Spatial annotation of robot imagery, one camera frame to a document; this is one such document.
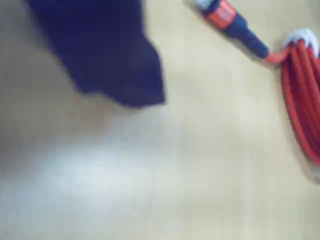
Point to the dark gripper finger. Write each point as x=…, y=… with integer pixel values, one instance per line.
x=105, y=50

